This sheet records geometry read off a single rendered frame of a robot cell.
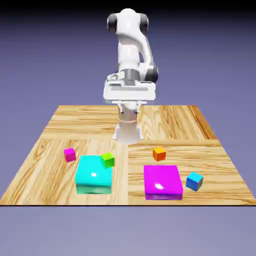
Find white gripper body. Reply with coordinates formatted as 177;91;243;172
102;79;157;105

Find small orange cube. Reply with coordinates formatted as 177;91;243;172
152;146;167;162

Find small green cube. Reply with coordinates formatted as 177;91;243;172
100;152;116;169

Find small magenta cube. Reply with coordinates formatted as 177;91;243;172
63;147;77;163

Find small blue cube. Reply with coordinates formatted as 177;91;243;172
185;171;204;192

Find large cyan box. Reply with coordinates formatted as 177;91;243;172
75;154;113;195

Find large magenta box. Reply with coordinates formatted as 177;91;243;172
143;164;184;201

